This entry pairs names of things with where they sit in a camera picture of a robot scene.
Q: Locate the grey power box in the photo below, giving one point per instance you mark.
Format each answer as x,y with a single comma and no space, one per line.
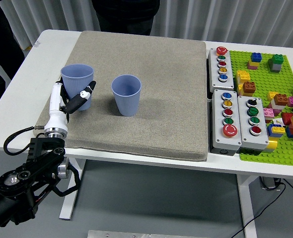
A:
269,184

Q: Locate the blue toy brick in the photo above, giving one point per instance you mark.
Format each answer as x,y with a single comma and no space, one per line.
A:
289,133

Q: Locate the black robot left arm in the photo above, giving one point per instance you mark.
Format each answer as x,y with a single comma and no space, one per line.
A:
32,171

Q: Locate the blue ribbed cup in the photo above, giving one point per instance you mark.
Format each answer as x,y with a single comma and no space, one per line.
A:
126,104
77,77

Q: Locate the grey five-button box, small stop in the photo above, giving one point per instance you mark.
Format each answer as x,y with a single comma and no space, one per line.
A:
217,81

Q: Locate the green brick baseplate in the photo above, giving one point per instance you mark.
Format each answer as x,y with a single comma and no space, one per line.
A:
262,79

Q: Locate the pink toy brick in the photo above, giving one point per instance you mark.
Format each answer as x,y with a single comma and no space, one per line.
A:
268,112

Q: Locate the brown toy brick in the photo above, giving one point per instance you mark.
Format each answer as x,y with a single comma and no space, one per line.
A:
248,88

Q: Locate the person in dark clothes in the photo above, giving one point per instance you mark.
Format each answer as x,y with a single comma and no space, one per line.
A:
0,49

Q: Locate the yellow white brick stack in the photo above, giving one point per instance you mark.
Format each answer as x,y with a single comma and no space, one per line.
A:
271,145

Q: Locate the brown white brick stack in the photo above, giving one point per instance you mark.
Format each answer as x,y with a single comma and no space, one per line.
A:
280,100

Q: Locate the green grey brick stack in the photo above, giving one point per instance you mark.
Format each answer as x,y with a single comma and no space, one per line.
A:
275,63

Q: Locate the grey five-button box, large stop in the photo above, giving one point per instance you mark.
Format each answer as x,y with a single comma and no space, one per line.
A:
218,138

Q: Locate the white printed tile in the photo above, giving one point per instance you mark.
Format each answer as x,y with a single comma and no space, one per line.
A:
277,121

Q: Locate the red toy brick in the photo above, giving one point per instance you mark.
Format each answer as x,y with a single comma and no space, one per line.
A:
286,118

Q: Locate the grey selector switch button box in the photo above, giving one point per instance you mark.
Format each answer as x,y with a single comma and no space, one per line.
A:
244,138

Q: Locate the grey-brown mat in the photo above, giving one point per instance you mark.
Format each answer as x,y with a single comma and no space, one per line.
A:
149,86

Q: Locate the blue yellow pink brick stack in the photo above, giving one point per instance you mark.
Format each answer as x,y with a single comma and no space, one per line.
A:
255,58

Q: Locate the white table leg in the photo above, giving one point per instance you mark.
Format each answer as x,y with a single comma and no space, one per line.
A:
247,198
72,198

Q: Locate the yellow toy brick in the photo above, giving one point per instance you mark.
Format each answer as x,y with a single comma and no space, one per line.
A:
271,96

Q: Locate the white pleated curtain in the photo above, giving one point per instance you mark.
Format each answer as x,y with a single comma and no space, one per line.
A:
236,19

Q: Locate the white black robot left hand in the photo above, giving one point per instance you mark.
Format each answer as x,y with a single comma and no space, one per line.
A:
57,119

